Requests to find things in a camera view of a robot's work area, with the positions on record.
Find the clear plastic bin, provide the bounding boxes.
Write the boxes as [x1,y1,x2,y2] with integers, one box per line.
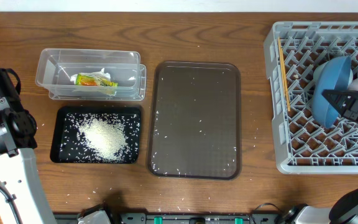
[35,49,141,91]

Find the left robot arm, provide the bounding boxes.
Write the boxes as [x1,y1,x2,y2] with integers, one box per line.
[0,68,56,223]

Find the dark blue plate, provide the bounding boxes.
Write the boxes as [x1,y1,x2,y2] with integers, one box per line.
[311,56,353,128]

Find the black plastic tray bin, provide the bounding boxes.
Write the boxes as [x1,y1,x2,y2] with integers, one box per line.
[49,106,142,164]

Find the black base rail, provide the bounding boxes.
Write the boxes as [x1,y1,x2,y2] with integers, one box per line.
[54,203,296,224]

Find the white tissue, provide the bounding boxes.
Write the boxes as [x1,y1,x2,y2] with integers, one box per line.
[70,68,111,83]

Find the dark brown serving tray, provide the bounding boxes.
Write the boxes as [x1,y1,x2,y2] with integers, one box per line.
[147,62,242,180]

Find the grey dishwasher rack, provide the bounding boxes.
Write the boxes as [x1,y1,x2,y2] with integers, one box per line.
[264,22,358,174]

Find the light blue bowl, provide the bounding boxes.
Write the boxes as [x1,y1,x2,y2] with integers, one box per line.
[313,62,354,85]

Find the yellow green snack wrapper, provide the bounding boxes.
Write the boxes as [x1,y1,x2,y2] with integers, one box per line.
[74,73,118,87]

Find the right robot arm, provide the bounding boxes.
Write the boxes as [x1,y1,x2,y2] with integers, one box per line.
[275,90,358,224]

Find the pile of white rice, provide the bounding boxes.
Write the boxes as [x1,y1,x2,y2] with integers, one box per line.
[60,113,139,162]

